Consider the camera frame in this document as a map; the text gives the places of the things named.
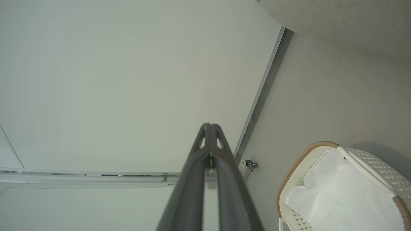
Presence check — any grey fabric sofa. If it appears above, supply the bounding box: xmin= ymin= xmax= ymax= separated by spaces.
xmin=260 ymin=0 xmax=411 ymax=61

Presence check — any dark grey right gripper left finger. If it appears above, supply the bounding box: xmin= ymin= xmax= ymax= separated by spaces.
xmin=156 ymin=123 xmax=211 ymax=231

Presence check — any grey partition base rail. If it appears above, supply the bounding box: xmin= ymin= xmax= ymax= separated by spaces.
xmin=234 ymin=26 xmax=287 ymax=161

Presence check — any white wicker laundry basket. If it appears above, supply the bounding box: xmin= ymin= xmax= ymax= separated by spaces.
xmin=276 ymin=141 xmax=411 ymax=231

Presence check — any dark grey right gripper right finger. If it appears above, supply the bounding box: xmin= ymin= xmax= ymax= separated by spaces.
xmin=210 ymin=124 xmax=264 ymax=231

